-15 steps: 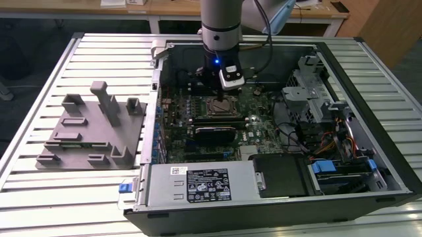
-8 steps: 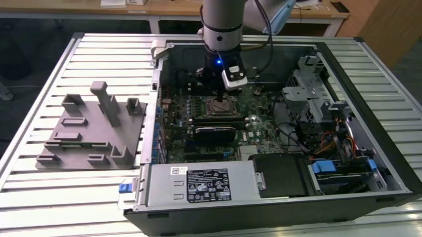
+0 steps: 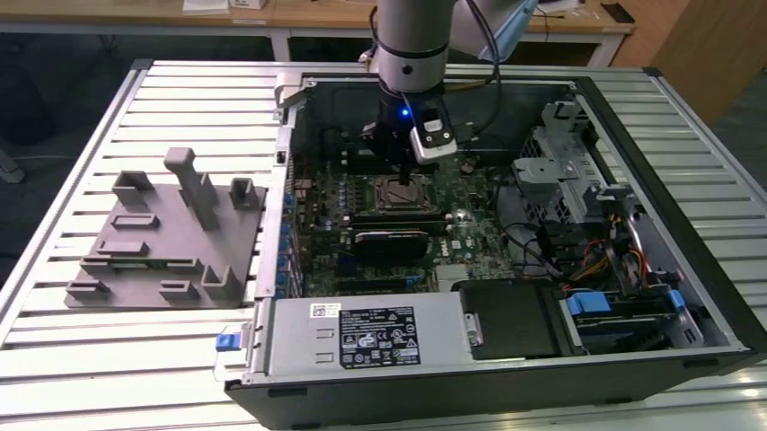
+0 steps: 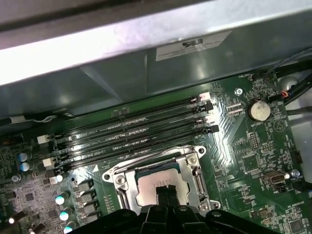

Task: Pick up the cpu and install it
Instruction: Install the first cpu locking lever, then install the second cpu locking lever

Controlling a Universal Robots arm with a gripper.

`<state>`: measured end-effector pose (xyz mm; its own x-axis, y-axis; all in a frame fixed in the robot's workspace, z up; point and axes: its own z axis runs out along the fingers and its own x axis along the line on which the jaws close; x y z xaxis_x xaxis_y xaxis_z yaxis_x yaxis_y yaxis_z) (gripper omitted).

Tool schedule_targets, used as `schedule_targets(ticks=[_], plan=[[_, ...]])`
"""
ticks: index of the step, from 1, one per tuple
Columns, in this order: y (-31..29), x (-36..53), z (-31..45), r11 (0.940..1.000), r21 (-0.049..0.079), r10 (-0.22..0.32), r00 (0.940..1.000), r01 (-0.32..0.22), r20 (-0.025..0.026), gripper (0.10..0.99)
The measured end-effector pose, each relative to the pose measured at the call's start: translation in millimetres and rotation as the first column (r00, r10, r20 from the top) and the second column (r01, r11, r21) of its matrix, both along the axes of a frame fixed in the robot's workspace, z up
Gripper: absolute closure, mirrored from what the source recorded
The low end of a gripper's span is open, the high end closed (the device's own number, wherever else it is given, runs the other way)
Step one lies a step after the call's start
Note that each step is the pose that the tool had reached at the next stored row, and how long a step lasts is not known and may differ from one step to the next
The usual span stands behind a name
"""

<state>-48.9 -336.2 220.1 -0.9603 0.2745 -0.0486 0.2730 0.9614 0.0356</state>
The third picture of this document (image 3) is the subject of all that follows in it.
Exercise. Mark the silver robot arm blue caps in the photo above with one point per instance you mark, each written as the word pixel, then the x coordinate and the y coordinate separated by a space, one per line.
pixel 414 49

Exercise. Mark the CPU socket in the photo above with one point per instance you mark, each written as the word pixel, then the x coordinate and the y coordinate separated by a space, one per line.
pixel 379 206

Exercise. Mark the green motherboard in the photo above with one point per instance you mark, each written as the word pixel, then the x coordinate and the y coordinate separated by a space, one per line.
pixel 479 204

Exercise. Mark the black graphics card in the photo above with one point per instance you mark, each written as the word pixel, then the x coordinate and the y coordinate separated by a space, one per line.
pixel 390 246

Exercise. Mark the silver drive cage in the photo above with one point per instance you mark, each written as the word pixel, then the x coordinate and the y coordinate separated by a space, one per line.
pixel 546 173

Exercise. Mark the small silver heat sink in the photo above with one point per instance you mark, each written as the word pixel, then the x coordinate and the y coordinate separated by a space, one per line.
pixel 452 274

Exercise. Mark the black expansion slot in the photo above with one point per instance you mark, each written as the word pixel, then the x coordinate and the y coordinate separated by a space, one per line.
pixel 371 286

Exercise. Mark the white paper box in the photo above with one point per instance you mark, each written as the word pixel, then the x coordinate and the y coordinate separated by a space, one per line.
pixel 204 5

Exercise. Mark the grey plastic parts rack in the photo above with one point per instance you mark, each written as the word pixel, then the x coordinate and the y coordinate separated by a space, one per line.
pixel 180 251

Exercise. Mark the small black box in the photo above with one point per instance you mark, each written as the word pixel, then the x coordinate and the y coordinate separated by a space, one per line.
pixel 618 12

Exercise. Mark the silver power supply unit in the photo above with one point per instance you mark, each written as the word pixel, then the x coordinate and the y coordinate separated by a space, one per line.
pixel 299 341

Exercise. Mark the blue disk carrier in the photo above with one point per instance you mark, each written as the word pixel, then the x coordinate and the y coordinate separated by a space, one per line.
pixel 588 304

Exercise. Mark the green RAM stick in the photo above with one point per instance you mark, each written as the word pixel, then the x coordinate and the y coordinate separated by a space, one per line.
pixel 140 266

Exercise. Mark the blue case latch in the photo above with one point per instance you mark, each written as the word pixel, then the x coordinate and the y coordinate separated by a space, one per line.
pixel 227 342

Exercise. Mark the brown wooden cabinet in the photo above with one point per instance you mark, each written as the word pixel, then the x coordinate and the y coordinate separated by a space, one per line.
pixel 707 54

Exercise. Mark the black and silver PC case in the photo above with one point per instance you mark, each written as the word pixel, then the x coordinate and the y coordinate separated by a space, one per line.
pixel 479 399

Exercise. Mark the wooden desk white legs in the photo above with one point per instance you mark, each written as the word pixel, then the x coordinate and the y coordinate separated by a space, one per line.
pixel 48 13

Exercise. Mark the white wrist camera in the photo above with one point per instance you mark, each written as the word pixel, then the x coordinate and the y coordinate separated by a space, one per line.
pixel 434 139

